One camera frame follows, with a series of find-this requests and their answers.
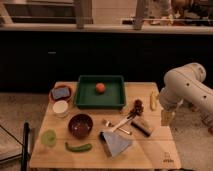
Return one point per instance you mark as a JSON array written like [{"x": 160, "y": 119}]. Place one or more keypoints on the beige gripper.
[{"x": 167, "y": 117}]

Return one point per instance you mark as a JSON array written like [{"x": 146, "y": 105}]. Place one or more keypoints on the dark red grape bunch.
[{"x": 137, "y": 108}]

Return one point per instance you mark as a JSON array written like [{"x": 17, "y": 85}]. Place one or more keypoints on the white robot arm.
[{"x": 185, "y": 83}]

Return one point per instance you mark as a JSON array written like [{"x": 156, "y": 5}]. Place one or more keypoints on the dark purple bowl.
[{"x": 80, "y": 125}]

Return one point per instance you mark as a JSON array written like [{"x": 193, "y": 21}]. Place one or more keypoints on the yellow banana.
[{"x": 153, "y": 101}]

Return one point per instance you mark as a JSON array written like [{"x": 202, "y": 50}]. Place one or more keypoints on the brown black brush block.
[{"x": 142, "y": 125}]

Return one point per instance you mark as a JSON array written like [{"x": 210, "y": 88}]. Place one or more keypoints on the green plastic tray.
[{"x": 114, "y": 96}]

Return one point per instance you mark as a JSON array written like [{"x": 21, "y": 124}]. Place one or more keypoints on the metal fork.
[{"x": 110, "y": 125}]

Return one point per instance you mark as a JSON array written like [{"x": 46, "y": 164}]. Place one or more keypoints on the orange tomato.
[{"x": 100, "y": 88}]

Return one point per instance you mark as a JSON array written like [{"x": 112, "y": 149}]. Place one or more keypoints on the green chili pepper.
[{"x": 81, "y": 148}]

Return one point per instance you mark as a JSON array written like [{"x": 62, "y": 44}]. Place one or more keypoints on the white cup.
[{"x": 60, "y": 108}]

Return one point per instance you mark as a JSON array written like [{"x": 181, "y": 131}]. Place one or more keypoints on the blue sponge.
[{"x": 61, "y": 92}]

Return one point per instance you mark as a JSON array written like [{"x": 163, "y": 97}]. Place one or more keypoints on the black chair frame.
[{"x": 25, "y": 155}]

